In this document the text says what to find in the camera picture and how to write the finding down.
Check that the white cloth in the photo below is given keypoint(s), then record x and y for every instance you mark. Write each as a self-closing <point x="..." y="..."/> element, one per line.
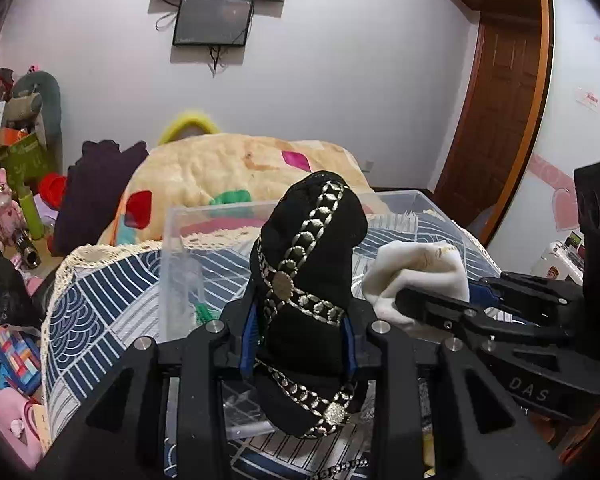
<point x="415" y="270"/>

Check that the black pointed cloth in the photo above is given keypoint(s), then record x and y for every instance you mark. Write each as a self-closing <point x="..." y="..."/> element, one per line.
<point x="12" y="295"/>

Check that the grey plush dinosaur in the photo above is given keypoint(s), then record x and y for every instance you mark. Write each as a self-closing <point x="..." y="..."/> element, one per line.
<point x="42" y="95"/>

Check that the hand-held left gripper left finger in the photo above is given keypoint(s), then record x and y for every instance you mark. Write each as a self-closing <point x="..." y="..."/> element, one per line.
<point x="247" y="346"/>

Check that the beige blanket with coloured patches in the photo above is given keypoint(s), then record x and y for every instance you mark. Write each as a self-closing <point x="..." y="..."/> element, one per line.
<point x="205" y="170"/>

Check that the black flashlight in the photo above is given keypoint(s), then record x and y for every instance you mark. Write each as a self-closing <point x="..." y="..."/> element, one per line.
<point x="26" y="249"/>

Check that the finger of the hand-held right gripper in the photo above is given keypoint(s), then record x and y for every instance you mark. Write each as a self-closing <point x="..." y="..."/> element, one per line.
<point x="540" y="297"/>
<point x="480" y="321"/>

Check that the wall socket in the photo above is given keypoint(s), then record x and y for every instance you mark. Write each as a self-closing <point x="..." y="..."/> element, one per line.
<point x="368" y="166"/>

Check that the dark purple cloth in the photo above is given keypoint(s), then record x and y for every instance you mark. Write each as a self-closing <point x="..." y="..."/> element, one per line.
<point x="97" y="190"/>

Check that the black gold-trimmed cloth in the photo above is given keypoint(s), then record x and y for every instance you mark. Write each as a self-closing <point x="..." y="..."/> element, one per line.
<point x="310" y="320"/>

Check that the green cardboard box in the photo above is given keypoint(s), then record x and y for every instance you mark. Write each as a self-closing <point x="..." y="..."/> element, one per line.
<point x="22" y="157"/>

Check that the white wardrobe panel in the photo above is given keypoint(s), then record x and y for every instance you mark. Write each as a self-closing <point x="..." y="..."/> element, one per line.
<point x="580" y="60"/>

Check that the red cloth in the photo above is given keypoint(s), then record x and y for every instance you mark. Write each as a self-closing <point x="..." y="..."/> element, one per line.
<point x="52" y="190"/>

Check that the wooden door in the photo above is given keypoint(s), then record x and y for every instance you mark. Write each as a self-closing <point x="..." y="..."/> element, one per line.
<point x="500" y="125"/>

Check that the white cartoon case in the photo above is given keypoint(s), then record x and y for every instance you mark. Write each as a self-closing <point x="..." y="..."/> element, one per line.
<point x="555" y="262"/>

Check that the pink bunny toy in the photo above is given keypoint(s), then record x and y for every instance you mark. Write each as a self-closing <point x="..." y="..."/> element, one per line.
<point x="4" y="205"/>

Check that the colourful patterned box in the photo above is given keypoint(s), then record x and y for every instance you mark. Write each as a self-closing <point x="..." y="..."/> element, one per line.
<point x="15" y="360"/>

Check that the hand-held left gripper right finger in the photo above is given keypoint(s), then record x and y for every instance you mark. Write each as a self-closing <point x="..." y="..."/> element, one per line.
<point x="349" y="346"/>

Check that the blue white patterned tablecloth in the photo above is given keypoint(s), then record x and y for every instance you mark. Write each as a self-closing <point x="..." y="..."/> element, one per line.
<point x="95" y="310"/>

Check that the small black wall screen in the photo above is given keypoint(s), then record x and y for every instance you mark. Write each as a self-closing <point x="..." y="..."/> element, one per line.
<point x="212" y="22"/>

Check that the green bottle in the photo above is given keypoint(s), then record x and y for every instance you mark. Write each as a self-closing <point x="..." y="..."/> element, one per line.
<point x="32" y="212"/>

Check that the clear plastic box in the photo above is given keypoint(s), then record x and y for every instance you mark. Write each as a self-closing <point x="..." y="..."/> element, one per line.
<point x="180" y="240"/>

